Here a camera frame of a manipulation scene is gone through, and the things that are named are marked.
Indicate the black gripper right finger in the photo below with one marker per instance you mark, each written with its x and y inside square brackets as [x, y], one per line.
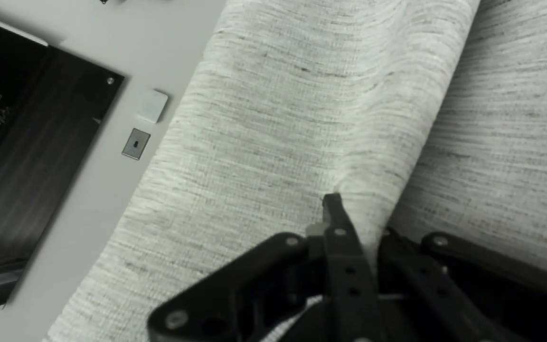
[465, 285]

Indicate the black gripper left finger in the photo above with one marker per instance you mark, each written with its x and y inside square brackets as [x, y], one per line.
[343, 285]

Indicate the small grey wall plate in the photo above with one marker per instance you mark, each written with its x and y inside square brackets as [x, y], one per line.
[136, 142]

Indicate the grey fabric curtain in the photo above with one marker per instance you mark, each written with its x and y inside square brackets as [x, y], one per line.
[286, 125]

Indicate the black wall panel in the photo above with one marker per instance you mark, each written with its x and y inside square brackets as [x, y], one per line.
[34, 157]

